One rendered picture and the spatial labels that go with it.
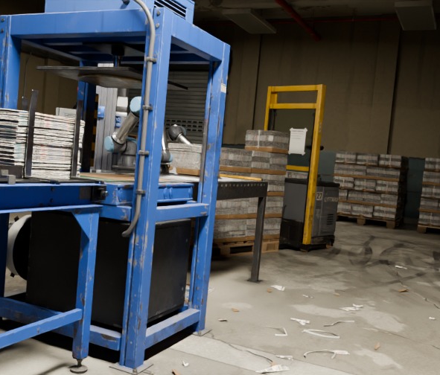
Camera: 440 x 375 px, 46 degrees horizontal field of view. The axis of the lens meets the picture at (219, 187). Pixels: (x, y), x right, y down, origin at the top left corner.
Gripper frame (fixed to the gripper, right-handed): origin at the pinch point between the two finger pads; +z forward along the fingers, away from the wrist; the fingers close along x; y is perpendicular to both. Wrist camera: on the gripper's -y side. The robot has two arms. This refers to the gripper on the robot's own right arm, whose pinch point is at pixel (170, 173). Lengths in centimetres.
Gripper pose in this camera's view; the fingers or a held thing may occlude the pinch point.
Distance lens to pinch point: 396.7
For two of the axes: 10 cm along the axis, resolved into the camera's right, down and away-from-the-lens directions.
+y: 0.9, -9.9, -0.5
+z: 4.3, -0.1, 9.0
